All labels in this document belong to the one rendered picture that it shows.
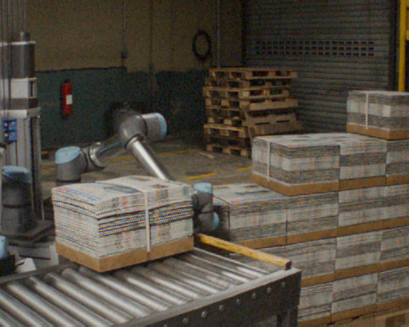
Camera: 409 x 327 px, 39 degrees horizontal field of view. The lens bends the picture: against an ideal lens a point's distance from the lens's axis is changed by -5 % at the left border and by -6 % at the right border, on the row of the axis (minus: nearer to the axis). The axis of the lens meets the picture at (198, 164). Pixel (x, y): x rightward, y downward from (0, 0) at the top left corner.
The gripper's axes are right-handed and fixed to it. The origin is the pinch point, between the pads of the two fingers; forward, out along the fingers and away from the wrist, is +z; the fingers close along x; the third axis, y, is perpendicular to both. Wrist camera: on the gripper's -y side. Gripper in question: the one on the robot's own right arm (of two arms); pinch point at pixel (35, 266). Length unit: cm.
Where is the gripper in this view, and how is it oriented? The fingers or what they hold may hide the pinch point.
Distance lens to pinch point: 206.2
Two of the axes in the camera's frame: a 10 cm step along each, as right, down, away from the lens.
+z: 7.3, -1.2, 6.7
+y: 0.0, -9.9, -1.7
